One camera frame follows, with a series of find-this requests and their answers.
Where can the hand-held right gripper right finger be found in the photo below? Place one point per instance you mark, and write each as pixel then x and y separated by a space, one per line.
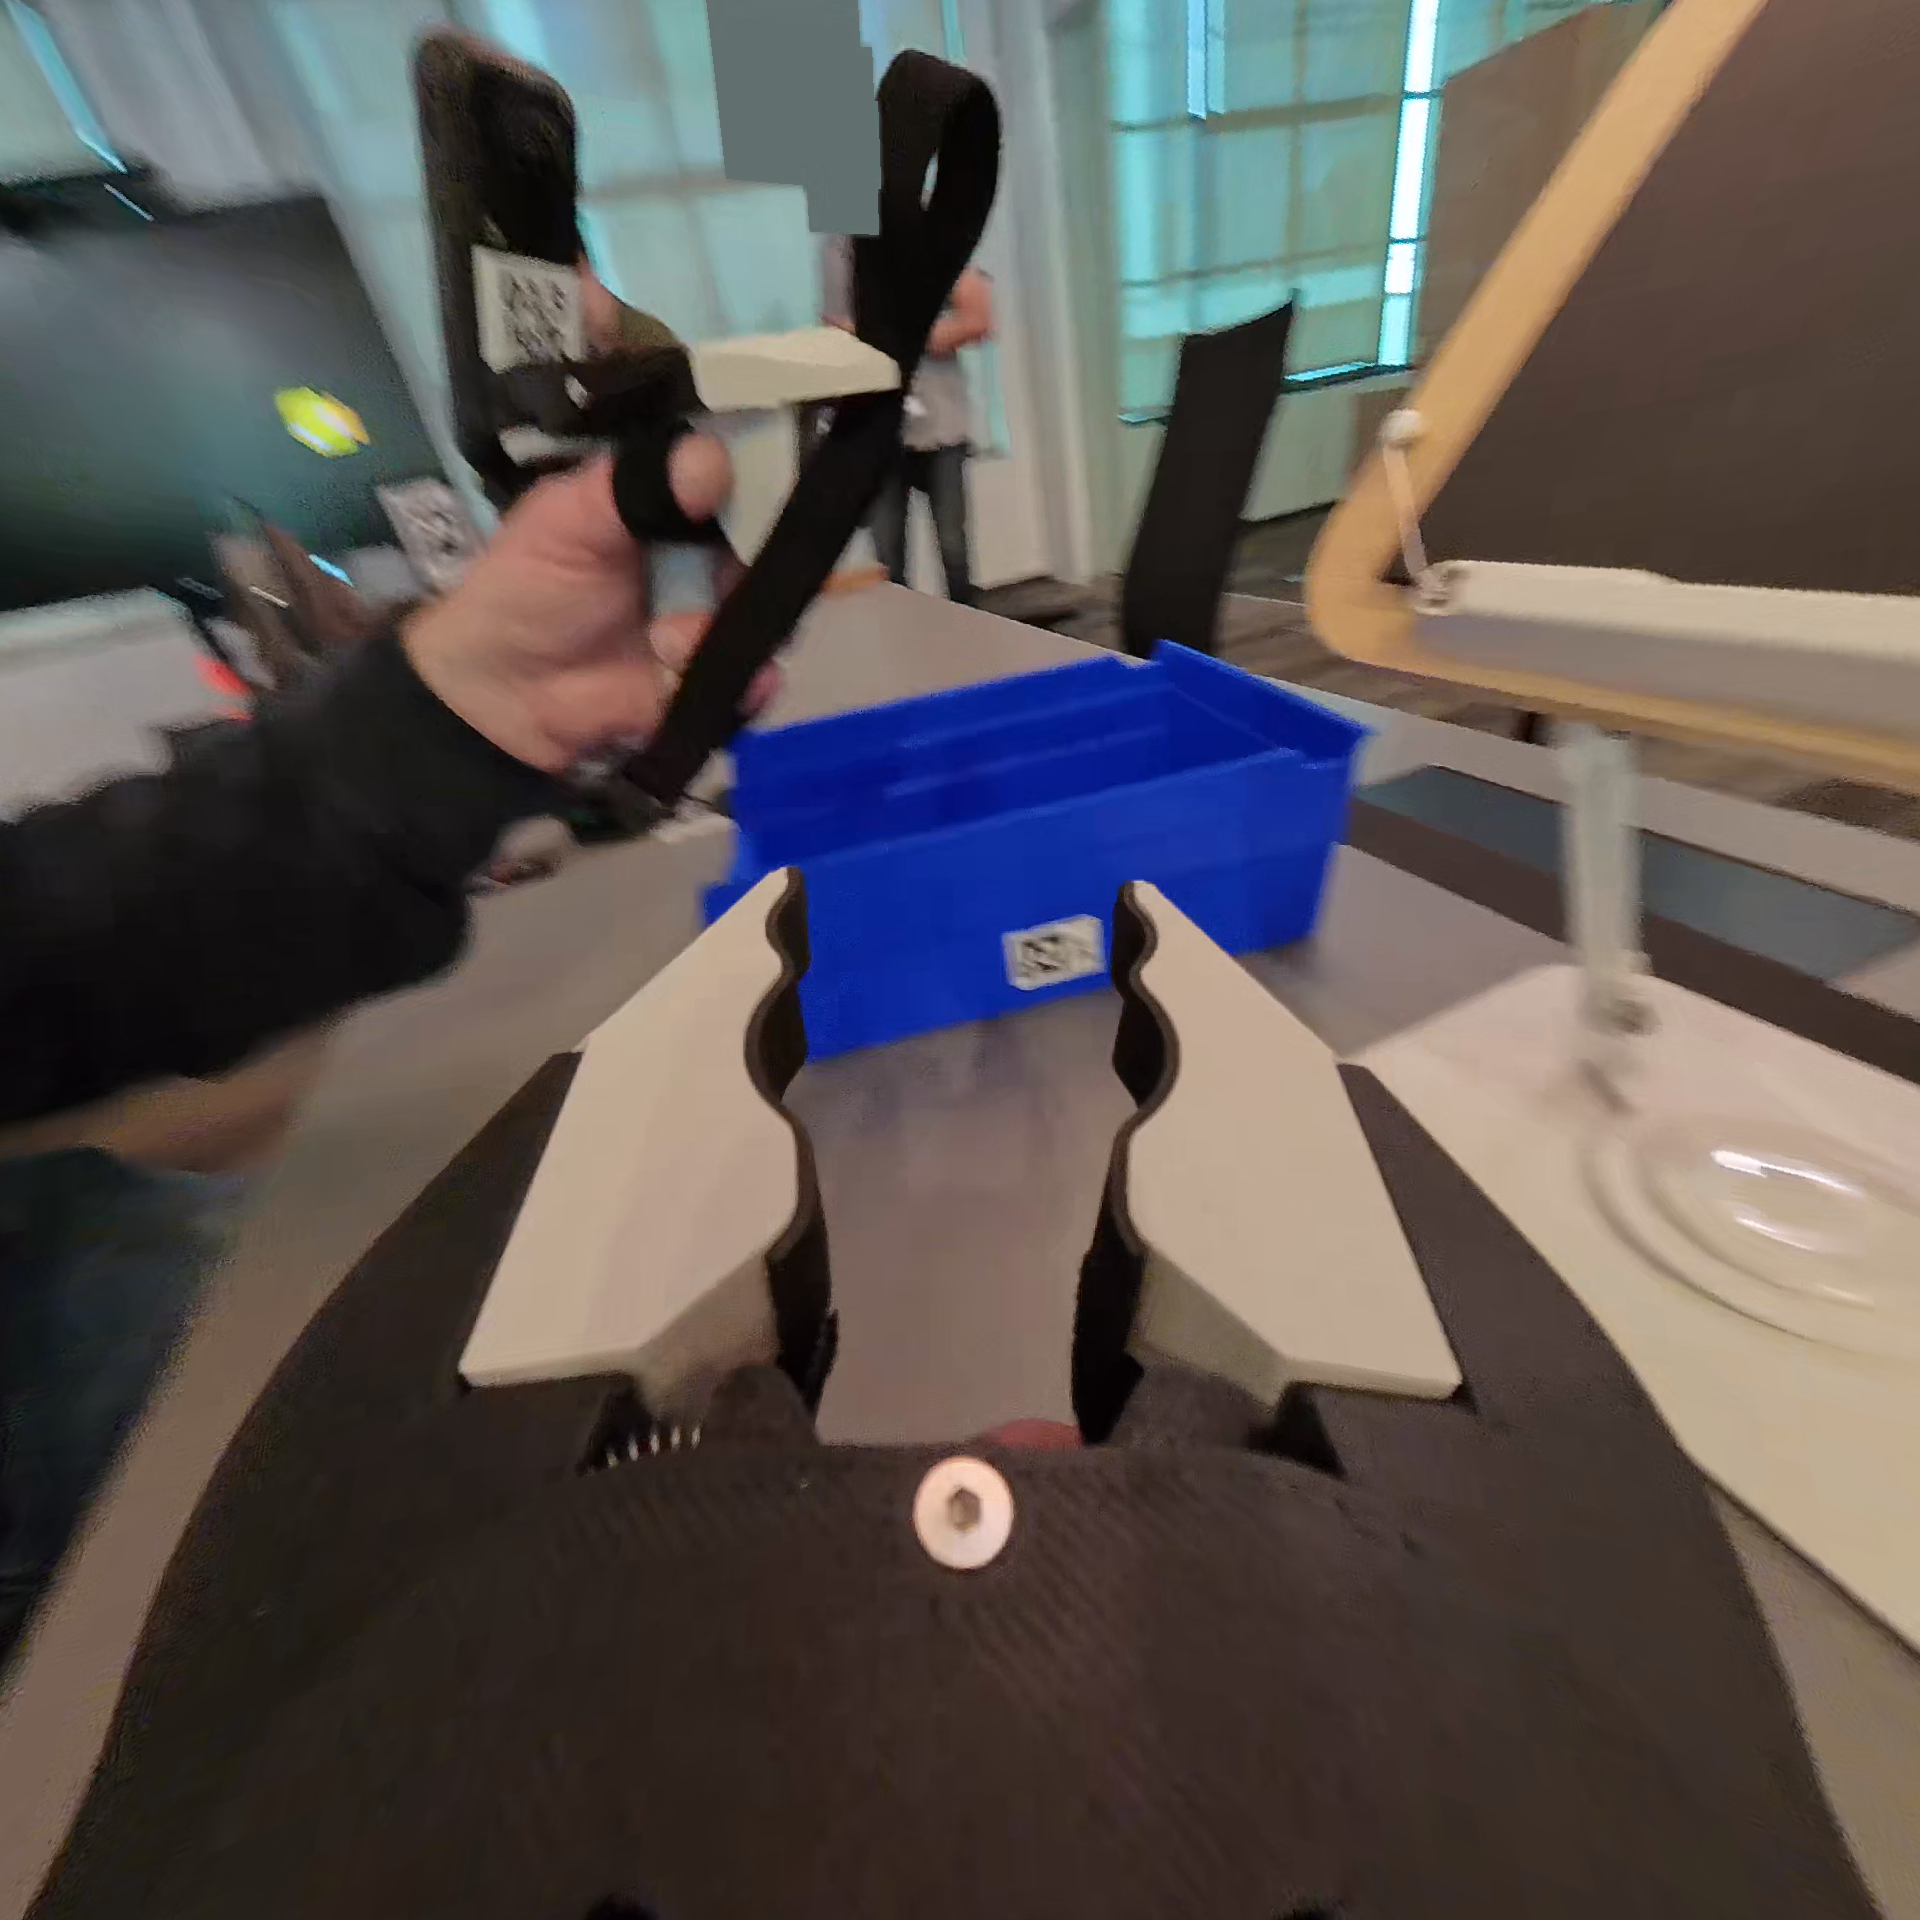
pixel 1276 1201

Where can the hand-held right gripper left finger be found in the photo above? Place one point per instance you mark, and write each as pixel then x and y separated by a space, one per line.
pixel 645 1201

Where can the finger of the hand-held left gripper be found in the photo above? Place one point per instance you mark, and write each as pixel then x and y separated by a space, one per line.
pixel 796 365

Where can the large blue bin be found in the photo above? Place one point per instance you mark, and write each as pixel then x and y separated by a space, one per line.
pixel 1019 811

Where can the person's left forearm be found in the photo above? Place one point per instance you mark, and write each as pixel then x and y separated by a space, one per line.
pixel 240 871

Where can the person's left hand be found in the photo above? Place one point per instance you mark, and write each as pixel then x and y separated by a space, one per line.
pixel 539 631

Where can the small tag sign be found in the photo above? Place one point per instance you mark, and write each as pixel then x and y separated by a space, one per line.
pixel 431 531

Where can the black tv screen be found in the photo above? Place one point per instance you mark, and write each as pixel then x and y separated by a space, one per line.
pixel 152 392

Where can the black chair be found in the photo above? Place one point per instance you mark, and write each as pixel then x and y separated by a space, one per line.
pixel 1201 481

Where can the white stand base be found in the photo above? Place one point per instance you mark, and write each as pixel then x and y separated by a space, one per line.
pixel 1772 1259

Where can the black board with wooden rim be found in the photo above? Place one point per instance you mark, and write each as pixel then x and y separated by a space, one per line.
pixel 1709 269

